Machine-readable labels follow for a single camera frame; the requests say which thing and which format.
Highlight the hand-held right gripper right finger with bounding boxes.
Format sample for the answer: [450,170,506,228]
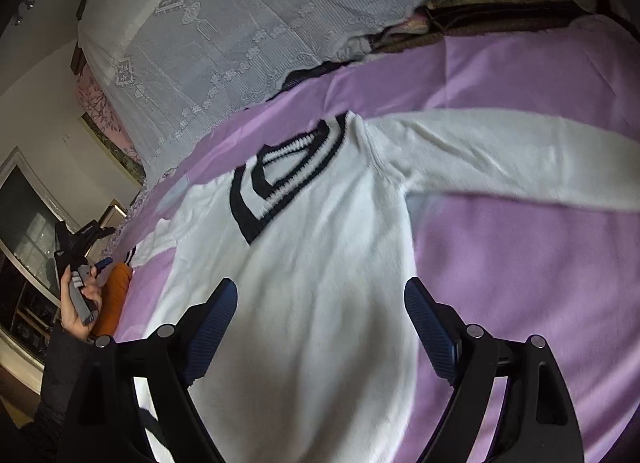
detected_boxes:
[404,277,586,463]

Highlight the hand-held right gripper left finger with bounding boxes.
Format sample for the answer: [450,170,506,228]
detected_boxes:
[55,278,238,463]

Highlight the white sweater with black stripes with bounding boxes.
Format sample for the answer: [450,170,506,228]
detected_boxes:
[127,110,640,463]

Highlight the person's left hand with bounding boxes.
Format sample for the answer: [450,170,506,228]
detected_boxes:
[59,265,104,342]

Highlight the orange cloth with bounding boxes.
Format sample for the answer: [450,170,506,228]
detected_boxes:
[91,263,134,340]

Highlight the lavender floral bed sheet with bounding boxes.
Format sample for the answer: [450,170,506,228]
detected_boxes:
[112,168,173,256]

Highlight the dark wooden cabinet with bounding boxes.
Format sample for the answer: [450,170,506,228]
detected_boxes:
[0,243,68,394]

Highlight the white framed window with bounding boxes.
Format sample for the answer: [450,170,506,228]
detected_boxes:
[0,146,85,296]

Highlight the pink bed sheet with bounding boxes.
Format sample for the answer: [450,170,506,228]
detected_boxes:
[114,13,640,463]

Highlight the pink floral pillow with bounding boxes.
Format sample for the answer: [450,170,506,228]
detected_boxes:
[74,66,147,179]

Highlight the white lace bed cover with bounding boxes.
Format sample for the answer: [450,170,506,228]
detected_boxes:
[77,0,556,179]

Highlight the small picture frame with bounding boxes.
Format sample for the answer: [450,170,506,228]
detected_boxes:
[96,198,127,232]

